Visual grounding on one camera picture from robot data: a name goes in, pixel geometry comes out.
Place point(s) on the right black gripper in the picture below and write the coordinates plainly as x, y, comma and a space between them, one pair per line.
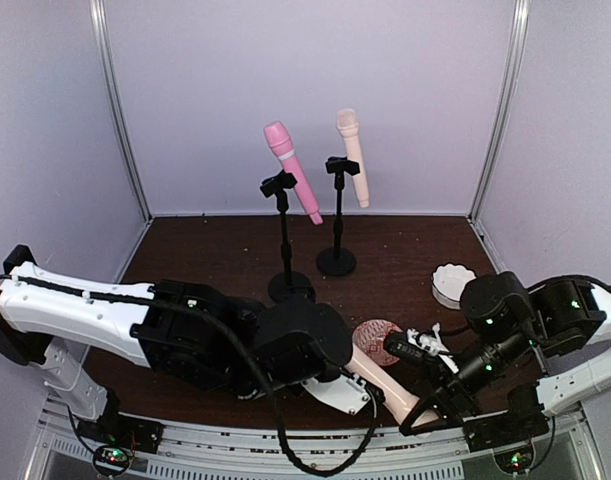
445, 395

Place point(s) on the cream microphone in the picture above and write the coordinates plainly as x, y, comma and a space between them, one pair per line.
347, 125
398, 401

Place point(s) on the black microphone stand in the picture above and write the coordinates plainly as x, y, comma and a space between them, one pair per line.
338, 261
288, 283

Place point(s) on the pink microphone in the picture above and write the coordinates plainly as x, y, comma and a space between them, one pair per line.
280, 143

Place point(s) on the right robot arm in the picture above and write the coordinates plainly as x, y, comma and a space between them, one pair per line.
554, 317

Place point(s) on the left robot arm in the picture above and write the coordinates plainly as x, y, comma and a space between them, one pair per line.
188, 331

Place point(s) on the red patterned bowl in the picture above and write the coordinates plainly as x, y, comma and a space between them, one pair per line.
369, 337

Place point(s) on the white scalloped bowl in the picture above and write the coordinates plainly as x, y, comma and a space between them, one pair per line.
448, 283

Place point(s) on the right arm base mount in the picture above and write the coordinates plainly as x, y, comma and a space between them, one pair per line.
511, 440

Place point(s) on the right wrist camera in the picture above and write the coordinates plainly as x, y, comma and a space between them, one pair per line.
414, 345

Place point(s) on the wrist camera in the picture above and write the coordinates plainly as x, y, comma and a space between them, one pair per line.
349, 393
414, 345

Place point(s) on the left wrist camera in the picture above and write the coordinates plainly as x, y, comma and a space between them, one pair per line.
349, 393

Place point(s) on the right aluminium frame post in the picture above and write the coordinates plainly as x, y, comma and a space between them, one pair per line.
513, 64

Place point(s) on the aluminium frame post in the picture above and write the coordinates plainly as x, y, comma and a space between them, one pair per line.
513, 64
102, 37

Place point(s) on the left aluminium frame post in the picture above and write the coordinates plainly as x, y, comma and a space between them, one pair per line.
102, 37

